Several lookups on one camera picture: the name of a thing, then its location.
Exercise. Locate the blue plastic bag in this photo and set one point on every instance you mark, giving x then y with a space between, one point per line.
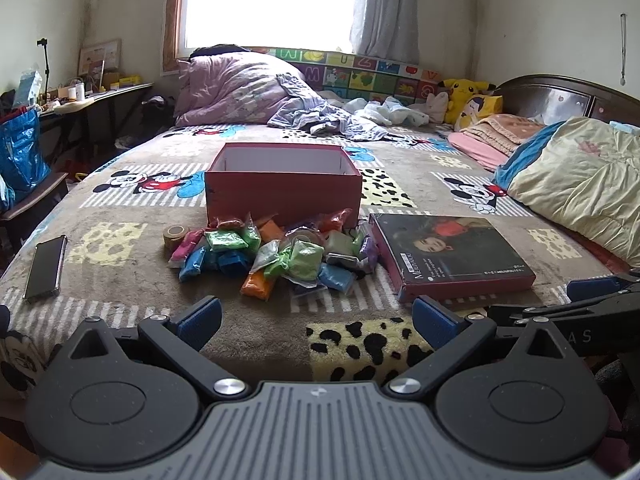
22 155

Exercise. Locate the dark wooden headboard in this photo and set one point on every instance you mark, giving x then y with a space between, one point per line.
550 97

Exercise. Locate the wooden chair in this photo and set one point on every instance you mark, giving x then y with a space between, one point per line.
45 190

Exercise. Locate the desk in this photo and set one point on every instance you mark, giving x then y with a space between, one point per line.
115 91

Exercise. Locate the pink folded blanket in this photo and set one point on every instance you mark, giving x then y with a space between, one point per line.
475 152

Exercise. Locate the dark clothing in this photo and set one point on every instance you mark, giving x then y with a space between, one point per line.
217 51

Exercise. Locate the black phone stand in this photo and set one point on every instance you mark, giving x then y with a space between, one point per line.
48 65

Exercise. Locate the grey lilac clothing pile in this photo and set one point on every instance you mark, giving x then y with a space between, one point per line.
325 117

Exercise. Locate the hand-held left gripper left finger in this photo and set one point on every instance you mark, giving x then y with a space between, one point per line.
200 320

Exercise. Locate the black bag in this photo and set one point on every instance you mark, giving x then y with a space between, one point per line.
155 112

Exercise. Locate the window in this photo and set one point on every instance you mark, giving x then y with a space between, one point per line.
270 5

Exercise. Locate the framed picture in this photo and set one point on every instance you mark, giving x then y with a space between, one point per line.
100 57

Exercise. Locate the cream quilt with blue lining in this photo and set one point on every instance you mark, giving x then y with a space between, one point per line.
575 175

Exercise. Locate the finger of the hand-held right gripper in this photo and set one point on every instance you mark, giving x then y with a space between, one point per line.
595 288
550 311

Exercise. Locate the yellow plush toy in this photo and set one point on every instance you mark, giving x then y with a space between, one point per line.
462 89

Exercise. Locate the black smartphone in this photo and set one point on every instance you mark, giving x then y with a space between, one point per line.
45 267

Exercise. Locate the white cat plush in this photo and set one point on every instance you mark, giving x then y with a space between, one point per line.
437 107

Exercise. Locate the yellow printed cushion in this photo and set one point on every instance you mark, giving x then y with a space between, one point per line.
480 112

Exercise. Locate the pile of coloured clay packets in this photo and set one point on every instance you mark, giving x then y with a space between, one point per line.
300 260

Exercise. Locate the white cloth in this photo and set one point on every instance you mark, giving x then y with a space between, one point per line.
395 112

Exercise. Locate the yellow box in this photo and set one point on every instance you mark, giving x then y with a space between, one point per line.
130 80

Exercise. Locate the blue tissue pack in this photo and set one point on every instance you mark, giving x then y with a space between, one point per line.
29 87

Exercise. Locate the red cardboard box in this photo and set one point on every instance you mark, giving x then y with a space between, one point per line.
280 195

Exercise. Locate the peach fleece blanket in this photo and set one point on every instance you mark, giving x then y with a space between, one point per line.
505 130

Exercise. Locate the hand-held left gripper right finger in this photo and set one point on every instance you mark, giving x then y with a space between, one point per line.
435 322

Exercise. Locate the grey curtain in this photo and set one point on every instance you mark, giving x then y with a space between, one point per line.
400 10

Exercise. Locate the brown tape roll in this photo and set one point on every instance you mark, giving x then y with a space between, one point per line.
175 237

